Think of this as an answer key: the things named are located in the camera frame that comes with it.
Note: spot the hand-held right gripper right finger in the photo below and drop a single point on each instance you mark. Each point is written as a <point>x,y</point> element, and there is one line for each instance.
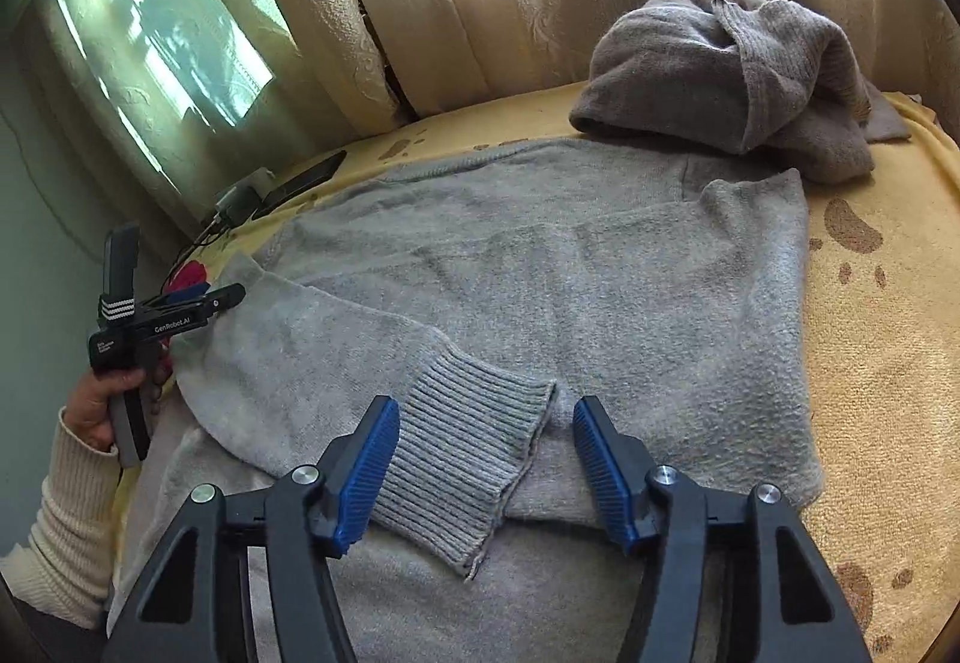
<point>604,475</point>

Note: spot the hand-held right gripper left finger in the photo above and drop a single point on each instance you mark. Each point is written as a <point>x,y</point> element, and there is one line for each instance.
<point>367,475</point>

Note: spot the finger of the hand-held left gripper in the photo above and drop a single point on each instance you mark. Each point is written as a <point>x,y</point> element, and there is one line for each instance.
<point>184,294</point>
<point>225,299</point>

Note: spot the grey beaded knit sweater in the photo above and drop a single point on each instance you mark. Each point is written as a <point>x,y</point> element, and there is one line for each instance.
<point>562,288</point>

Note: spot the taupe ribbed knit sweater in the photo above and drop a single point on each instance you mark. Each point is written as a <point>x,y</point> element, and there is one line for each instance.
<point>675,78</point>

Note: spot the person's left forearm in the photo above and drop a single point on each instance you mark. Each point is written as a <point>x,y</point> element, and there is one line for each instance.
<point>67,520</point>

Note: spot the person's left hand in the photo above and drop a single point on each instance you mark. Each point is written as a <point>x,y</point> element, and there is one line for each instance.
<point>90,400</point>

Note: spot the red cloth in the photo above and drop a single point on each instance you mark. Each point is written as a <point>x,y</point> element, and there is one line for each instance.
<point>191,273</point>

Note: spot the white charger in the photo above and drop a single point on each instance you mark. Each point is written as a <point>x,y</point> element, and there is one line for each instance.
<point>244,198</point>

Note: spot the black smartphone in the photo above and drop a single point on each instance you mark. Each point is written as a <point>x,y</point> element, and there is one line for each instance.
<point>307,179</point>

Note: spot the yellow paw-print blanket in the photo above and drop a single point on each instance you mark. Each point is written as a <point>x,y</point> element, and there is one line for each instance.
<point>885,370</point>

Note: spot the dark cloth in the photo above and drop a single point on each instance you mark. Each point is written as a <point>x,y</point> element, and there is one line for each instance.
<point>45,640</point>

